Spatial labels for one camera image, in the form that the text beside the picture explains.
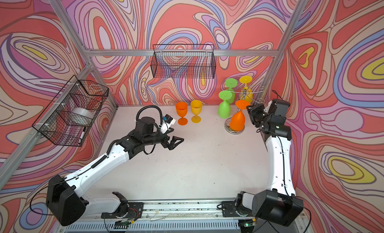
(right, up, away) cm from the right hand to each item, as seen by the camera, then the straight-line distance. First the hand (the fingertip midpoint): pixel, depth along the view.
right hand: (247, 110), depth 74 cm
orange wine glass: (-35, +3, +27) cm, 44 cm away
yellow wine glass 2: (+3, +10, +9) cm, 14 cm away
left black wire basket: (-90, -5, 0) cm, 90 cm away
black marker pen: (-83, -10, +1) cm, 83 cm away
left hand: (-34, -12, +1) cm, 36 cm away
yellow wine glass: (-25, +5, +29) cm, 38 cm away
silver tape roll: (-82, -1, 0) cm, 82 cm away
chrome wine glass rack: (-1, -7, +37) cm, 38 cm away
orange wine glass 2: (-3, -5, +7) cm, 9 cm away
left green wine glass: (-8, +2, +15) cm, 17 cm away
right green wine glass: (-4, +17, +13) cm, 22 cm away
